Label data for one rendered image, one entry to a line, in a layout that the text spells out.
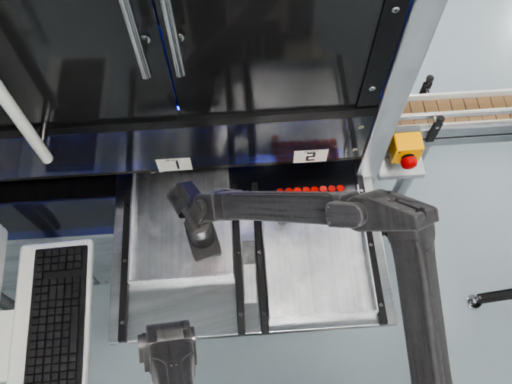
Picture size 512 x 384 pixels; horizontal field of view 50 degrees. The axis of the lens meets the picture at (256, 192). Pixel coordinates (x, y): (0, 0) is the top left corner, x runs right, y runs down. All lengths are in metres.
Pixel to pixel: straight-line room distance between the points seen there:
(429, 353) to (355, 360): 1.36
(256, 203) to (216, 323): 0.42
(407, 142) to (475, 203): 1.23
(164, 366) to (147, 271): 0.64
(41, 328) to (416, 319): 0.96
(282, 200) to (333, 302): 0.45
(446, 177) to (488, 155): 0.24
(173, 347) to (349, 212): 0.34
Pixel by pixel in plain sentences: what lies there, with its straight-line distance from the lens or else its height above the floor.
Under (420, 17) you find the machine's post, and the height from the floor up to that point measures 1.48.
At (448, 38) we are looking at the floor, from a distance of 3.12.
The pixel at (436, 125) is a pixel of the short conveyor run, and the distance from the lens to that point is 1.54.
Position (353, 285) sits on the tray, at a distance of 1.39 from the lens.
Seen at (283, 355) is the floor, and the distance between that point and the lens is 2.23.
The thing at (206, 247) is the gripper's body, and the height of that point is 1.02.
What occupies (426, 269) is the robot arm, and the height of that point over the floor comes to 1.41.
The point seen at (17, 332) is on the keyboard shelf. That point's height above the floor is 0.80.
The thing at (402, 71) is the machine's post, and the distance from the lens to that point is 1.14.
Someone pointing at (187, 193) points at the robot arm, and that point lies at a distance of 1.19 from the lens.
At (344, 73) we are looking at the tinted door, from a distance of 1.13.
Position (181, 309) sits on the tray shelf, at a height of 0.88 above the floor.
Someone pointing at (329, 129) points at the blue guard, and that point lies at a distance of 1.28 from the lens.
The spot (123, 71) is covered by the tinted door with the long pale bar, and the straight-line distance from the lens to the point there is 1.09.
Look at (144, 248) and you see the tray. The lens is 1.44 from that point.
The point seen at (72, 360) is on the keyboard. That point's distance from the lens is 1.46.
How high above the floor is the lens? 2.20
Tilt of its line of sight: 64 degrees down
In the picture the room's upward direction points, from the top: 1 degrees counter-clockwise
